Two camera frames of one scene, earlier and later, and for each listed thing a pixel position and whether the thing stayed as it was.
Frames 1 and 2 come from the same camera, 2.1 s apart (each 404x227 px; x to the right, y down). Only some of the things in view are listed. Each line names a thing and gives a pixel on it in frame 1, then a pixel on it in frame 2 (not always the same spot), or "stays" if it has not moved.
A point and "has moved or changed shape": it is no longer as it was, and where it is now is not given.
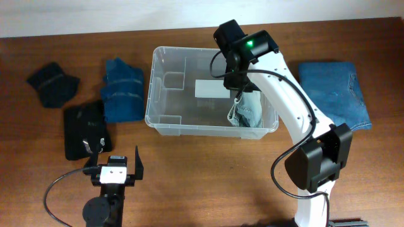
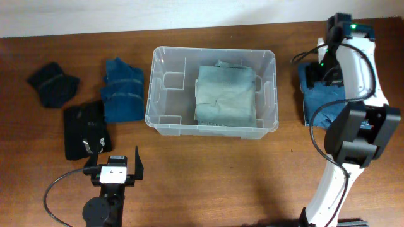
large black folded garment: (85, 122) stays
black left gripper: (130, 178) stays
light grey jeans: (248, 112) has moved or changed shape
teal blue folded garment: (122, 94) stays
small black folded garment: (56, 89) stays
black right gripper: (229, 83) → (312, 75)
